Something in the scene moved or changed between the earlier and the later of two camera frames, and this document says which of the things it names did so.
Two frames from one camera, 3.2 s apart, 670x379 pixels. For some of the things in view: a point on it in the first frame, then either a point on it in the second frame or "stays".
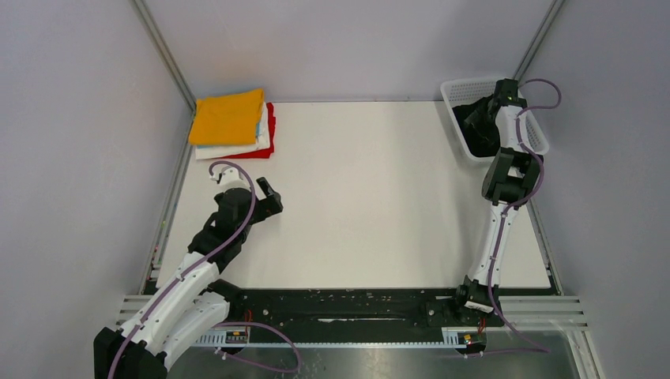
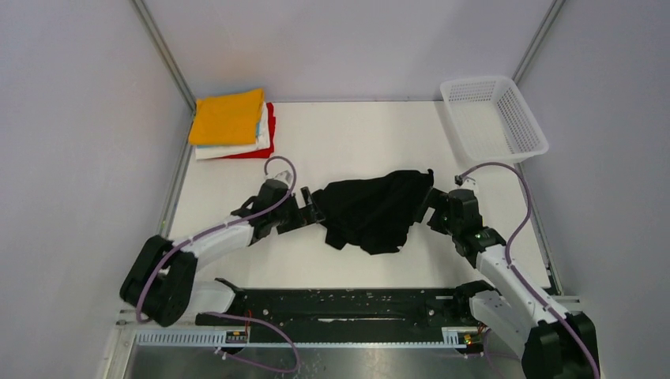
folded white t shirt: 263,136 stays
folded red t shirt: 264,153 stays
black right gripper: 487,136 to 434,197
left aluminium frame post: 163,52 stays
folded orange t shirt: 227,119 stays
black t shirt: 477,145 to 377,214
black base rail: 349,310 stays
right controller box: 466,338 stays
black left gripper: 268,205 to 300,218
